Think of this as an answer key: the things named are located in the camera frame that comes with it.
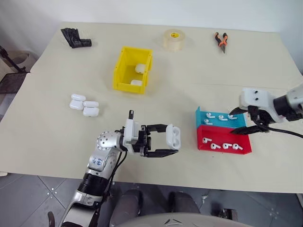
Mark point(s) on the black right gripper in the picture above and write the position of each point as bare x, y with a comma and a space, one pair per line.
261, 117

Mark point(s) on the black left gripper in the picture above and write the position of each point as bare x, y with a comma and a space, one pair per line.
144, 142

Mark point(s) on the white earbud case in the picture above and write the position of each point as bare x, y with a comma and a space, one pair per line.
76, 104
90, 111
78, 97
136, 82
171, 138
140, 68
91, 104

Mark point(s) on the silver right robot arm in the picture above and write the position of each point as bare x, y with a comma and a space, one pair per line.
294, 97

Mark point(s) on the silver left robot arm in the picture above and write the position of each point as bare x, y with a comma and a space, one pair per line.
104, 142

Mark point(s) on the closed white earbud case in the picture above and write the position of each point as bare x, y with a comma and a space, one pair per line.
136, 82
76, 104
91, 104
78, 97
140, 68
90, 111

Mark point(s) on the yellow plastic bin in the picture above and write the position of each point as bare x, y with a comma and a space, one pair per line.
123, 80

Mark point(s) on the white earbud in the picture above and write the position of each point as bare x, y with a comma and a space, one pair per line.
207, 121
222, 117
225, 145
214, 146
232, 116
209, 115
236, 146
205, 141

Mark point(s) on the red plastic tray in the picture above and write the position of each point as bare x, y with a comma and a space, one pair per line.
220, 134

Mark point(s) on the blue plastic tray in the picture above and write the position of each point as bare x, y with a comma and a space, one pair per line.
201, 118

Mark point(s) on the orange black pliers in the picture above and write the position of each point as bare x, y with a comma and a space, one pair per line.
222, 43

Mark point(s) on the grey robot torso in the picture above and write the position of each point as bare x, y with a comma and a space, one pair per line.
180, 221

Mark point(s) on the black wheeled base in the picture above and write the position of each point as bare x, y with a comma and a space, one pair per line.
228, 214

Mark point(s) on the clear tape roll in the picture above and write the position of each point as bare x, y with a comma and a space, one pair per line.
174, 40

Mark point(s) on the black plastic bag roll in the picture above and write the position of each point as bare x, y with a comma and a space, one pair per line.
74, 39

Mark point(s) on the black mesh basket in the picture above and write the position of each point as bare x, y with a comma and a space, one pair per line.
10, 82

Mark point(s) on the black metal stand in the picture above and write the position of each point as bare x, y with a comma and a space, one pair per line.
10, 60

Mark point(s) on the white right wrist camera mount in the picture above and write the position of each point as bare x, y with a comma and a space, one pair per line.
256, 97

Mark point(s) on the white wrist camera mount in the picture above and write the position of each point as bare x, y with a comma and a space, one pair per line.
256, 97
131, 132

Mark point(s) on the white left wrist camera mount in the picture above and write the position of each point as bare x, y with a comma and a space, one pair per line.
131, 132

